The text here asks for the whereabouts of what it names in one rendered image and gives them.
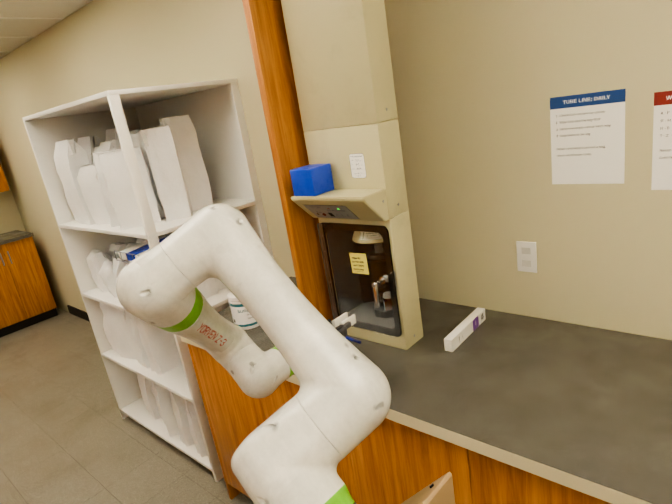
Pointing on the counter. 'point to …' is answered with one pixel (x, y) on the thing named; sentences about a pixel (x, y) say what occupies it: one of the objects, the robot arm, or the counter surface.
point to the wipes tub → (241, 313)
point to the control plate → (331, 211)
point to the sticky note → (359, 263)
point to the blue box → (312, 179)
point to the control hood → (365, 209)
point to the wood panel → (286, 142)
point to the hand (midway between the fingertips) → (344, 321)
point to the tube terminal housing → (328, 149)
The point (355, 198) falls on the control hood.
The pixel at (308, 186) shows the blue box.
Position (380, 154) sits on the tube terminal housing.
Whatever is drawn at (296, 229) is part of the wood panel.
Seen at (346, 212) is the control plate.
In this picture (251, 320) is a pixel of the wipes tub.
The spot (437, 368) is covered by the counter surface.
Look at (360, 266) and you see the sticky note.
